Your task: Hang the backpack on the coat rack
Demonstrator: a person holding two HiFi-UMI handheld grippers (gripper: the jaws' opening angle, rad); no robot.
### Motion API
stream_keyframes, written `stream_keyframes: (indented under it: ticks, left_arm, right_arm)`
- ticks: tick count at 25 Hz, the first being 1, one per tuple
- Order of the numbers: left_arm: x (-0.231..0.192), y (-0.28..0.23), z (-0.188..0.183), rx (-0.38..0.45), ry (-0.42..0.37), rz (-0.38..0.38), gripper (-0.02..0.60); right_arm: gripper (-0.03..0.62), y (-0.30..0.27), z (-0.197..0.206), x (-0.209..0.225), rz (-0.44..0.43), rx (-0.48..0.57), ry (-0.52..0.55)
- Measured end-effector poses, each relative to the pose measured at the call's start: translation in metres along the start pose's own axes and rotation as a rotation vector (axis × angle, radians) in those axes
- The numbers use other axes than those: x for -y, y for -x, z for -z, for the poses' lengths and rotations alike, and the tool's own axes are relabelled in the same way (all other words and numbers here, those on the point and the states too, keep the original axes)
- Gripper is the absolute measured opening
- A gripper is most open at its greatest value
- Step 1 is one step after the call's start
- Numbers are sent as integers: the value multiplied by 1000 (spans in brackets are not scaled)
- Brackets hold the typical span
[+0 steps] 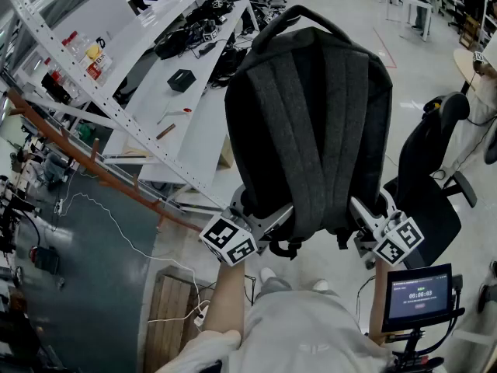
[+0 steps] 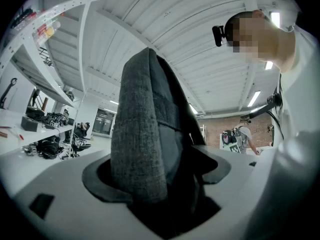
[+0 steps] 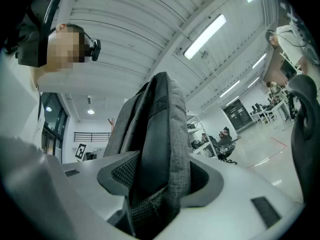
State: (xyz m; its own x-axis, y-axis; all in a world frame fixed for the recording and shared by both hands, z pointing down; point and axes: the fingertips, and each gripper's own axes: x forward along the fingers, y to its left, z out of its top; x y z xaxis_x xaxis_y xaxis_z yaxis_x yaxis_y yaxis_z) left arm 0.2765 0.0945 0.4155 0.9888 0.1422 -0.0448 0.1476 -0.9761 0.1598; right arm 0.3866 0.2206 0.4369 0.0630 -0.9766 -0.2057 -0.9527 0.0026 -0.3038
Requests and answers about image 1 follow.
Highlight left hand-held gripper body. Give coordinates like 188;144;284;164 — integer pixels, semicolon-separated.
200;207;283;267

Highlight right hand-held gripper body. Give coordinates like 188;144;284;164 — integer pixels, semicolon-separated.
353;214;425;270

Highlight dark grey backpack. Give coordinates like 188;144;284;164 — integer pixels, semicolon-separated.
224;4;394;262

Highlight person's left forearm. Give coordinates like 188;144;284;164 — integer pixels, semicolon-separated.
202;260;247;343

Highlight person's right forearm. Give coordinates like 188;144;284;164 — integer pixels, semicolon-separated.
367;263;390;346

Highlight black office chair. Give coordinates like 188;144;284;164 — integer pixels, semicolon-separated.
382;91;478;270

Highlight cardboard box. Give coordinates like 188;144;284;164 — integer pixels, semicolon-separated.
218;133;235;169

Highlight black screen device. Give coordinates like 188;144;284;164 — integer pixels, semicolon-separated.
381;263;456;333

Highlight person's grey trousers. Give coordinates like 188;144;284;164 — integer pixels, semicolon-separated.
252;276;339;301

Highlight brown wooden stick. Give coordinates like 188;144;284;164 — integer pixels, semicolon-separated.
155;123;177;141

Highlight wooden pallet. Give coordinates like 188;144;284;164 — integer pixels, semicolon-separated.
142;273;219;373

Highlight white tool red tip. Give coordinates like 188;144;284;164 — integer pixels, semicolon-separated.
156;106;193;126

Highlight small screen on stand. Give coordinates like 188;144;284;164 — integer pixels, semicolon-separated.
387;274;467;373

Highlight person's light grey shirt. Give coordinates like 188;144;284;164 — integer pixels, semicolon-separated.
154;285;395;373

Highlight black tissue box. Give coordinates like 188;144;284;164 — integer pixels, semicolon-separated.
166;68;197;92

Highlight white metal shelf unit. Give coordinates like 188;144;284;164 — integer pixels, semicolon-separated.
0;0;262;214

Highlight round wooden table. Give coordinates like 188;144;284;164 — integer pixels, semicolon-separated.
453;47;483;95

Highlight pile of black equipment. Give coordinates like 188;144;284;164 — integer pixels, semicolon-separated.
152;0;236;61

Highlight clear bottle yellow label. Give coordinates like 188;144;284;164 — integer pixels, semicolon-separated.
82;39;114;85

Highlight white table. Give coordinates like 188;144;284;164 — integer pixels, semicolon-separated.
383;0;435;41

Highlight black cup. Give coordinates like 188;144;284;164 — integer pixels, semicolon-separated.
40;71;73;105

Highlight white cable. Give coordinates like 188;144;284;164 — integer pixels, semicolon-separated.
57;169;211;324

